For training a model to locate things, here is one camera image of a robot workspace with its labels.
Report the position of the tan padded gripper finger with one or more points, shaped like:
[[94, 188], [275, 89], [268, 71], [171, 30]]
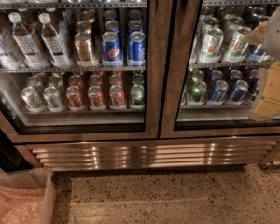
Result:
[[267, 103]]

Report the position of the glass fridge door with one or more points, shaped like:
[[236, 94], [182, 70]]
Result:
[[152, 17], [192, 20]]

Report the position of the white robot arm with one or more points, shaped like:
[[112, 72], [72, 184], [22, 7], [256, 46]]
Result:
[[268, 34]]

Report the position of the steel fridge bottom grille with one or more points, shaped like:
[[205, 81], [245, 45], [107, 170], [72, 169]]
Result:
[[148, 154]]

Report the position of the front green can right door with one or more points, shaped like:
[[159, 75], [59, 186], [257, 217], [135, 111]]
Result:
[[196, 93]]

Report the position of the green can door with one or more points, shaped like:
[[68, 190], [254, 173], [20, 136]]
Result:
[[196, 93], [137, 96]]

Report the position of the front green can left door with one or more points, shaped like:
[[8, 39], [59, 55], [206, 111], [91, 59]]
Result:
[[137, 96]]

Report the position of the silver blue can upper right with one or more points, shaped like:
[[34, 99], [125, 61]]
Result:
[[257, 54]]

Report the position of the front 7up can right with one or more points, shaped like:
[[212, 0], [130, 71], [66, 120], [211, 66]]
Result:
[[235, 51]]

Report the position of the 7up can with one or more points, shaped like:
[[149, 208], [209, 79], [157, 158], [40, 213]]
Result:
[[235, 51], [211, 45]]

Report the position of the metal stand leg right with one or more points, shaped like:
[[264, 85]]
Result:
[[272, 154]]

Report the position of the front 7up can left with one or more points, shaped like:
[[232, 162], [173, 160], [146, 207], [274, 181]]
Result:
[[211, 45]]

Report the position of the front right blue pepsi can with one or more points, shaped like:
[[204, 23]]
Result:
[[136, 49]]

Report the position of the blue pepsi can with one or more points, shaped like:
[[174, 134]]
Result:
[[112, 52], [136, 49]]

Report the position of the orange can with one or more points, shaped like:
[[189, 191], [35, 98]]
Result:
[[96, 98], [75, 98], [117, 97]]

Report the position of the front gold soda can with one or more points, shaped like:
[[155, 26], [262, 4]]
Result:
[[86, 56]]

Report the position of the tea bottle white cap right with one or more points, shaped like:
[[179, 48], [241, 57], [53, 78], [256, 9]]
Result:
[[55, 41]]

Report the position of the tea bottle white cap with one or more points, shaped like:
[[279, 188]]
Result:
[[28, 41], [55, 41]]

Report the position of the front silver can far left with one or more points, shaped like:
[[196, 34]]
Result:
[[32, 98]]

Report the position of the tea bottle white cap middle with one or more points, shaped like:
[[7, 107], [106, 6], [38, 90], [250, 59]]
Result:
[[28, 41]]

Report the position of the clear plastic storage bin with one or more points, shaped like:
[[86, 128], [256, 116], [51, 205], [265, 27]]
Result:
[[34, 179]]

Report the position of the tea bottle left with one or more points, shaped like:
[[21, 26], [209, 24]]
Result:
[[10, 54]]

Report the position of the pink bubble wrap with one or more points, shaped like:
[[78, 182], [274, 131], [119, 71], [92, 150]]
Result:
[[21, 206]]

